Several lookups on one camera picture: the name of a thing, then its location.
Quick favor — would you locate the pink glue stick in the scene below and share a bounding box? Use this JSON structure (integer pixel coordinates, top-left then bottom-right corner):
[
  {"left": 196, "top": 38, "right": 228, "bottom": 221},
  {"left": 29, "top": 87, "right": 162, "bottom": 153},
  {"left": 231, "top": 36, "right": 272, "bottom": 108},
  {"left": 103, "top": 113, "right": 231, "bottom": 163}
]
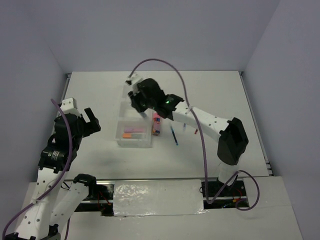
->
[{"left": 152, "top": 112, "right": 161, "bottom": 136}]

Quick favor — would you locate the orange highlighter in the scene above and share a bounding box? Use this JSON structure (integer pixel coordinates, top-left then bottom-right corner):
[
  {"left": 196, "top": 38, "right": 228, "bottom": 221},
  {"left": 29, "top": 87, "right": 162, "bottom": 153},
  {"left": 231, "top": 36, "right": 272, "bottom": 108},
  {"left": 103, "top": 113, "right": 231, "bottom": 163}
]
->
[{"left": 122, "top": 133, "right": 145, "bottom": 139}]

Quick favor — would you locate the teal pen refill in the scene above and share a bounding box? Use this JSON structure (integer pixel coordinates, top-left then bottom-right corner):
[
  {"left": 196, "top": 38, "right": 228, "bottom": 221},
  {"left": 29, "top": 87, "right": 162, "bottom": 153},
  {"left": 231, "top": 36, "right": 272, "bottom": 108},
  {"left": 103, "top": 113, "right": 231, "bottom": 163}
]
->
[{"left": 170, "top": 125, "right": 179, "bottom": 146}]

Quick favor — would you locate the blue highlighter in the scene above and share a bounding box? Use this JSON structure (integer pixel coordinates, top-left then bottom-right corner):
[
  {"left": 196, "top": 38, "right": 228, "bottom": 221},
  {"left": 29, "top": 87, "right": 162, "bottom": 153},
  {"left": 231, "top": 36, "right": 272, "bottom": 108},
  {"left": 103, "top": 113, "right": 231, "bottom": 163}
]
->
[{"left": 139, "top": 112, "right": 148, "bottom": 120}]

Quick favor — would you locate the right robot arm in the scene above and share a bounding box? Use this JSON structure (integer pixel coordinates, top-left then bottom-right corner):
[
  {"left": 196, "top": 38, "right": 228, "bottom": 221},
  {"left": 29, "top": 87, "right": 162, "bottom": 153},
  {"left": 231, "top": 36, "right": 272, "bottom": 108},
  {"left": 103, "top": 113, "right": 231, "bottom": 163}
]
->
[{"left": 125, "top": 76, "right": 249, "bottom": 196}]

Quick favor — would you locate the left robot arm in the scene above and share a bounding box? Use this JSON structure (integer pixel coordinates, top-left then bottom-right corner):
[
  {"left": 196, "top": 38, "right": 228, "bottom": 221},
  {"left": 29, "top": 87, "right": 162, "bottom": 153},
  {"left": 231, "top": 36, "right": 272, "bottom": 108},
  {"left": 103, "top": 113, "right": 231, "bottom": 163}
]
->
[{"left": 2, "top": 107, "right": 101, "bottom": 240}]

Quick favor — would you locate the clear three-compartment organizer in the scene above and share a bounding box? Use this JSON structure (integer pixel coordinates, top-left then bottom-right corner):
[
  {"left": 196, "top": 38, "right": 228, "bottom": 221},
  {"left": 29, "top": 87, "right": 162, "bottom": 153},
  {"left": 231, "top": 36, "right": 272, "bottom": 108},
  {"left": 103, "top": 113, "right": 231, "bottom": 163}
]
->
[{"left": 115, "top": 84, "right": 153, "bottom": 148}]

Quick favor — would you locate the silver foil sheet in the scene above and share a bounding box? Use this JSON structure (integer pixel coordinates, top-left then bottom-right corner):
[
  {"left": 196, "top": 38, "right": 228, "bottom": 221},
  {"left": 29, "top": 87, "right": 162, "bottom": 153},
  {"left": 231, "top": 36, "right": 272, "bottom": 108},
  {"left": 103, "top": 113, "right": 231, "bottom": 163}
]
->
[{"left": 113, "top": 179, "right": 206, "bottom": 217}]

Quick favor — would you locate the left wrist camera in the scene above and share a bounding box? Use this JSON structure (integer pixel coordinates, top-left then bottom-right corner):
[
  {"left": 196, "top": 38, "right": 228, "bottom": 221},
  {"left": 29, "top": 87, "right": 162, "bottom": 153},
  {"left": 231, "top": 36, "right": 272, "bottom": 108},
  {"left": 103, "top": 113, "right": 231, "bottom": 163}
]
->
[{"left": 60, "top": 97, "right": 81, "bottom": 117}]

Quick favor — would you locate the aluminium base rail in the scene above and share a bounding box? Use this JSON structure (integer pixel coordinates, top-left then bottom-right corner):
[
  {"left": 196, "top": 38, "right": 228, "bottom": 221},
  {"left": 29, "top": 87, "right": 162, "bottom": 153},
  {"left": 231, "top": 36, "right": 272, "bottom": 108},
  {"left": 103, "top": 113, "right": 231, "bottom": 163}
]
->
[{"left": 75, "top": 179, "right": 249, "bottom": 217}]

